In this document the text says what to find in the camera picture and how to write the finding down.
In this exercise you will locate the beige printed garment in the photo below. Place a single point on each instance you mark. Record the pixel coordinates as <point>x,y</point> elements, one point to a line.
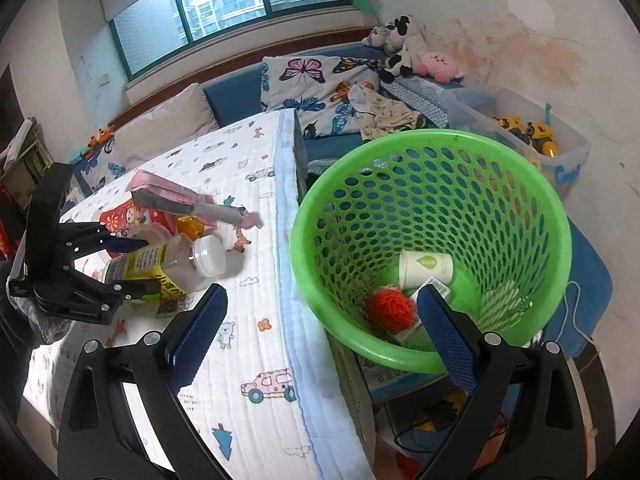
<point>385,112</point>

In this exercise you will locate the clear plastic bottle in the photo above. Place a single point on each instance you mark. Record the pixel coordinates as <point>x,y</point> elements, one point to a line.
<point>200,260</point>

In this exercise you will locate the black white cow plush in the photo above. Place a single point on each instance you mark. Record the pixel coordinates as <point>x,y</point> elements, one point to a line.
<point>405,45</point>

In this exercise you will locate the green plastic mesh basket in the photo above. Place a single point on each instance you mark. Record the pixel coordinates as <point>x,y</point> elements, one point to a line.
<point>320,220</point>

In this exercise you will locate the blue white patterned cloth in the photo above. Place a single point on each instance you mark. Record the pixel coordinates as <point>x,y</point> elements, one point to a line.
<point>420,100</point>

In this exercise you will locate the metal shelf rack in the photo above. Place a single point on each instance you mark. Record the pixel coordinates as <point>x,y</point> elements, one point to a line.
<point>25,155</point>

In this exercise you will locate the large butterfly print pillow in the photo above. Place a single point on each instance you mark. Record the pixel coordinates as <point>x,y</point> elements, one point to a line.
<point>310,85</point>

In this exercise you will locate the blue white milk carton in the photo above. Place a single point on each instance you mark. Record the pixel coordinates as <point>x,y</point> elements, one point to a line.
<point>412,335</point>

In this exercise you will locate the yellow toy vehicle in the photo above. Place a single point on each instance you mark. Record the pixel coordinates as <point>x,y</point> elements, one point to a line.
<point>530,135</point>

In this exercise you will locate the pink plush toy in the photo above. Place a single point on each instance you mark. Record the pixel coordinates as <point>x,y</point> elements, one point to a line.
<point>437,67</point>

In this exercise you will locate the white paper cup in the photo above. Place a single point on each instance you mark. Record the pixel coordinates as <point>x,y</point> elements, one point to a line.
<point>425,267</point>

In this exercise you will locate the grey plush toy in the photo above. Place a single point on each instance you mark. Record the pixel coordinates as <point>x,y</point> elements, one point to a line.
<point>377,37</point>

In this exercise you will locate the orange fox plush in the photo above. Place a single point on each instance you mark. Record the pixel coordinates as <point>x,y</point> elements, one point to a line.
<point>102,137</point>

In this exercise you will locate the red snack packet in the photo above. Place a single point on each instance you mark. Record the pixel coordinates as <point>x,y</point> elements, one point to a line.
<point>120,220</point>

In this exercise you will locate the yellow green drink carton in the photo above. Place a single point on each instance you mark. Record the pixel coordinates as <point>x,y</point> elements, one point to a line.
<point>145,260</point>

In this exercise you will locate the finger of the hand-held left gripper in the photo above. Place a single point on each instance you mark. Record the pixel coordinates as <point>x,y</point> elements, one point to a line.
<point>130,287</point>
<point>125,244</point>

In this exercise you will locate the window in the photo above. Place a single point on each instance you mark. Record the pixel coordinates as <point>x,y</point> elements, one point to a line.
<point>225,0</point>

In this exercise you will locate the blue floor mat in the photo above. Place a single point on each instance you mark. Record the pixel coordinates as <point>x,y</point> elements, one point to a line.
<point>585,270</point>

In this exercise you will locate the wall switch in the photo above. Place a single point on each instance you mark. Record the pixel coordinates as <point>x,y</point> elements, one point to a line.
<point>104,79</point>

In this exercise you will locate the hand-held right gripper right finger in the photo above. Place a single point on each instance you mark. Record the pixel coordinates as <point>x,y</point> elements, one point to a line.
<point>447,340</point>

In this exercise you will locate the pink silver foil wrapper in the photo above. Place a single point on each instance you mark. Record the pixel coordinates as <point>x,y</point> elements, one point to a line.
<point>165,202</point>

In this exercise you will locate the red mesh ball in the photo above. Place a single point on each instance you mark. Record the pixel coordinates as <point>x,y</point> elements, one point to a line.
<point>390,310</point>

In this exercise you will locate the beige pillow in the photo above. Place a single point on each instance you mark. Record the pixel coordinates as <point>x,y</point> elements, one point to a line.
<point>165,120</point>

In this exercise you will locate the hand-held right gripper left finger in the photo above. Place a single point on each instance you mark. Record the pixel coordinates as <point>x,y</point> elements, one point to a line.
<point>200,330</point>

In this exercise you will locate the orange candy wrapper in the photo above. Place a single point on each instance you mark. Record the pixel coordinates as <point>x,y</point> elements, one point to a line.
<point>192,225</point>

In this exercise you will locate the blue sofa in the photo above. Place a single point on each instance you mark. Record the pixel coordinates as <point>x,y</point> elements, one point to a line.
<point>235,95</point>

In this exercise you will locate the small butterfly print pillow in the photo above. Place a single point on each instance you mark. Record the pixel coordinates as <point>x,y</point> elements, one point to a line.
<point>102,170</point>

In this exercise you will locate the clear plastic storage box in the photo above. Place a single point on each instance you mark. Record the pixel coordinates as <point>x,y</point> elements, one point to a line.
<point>565,160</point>

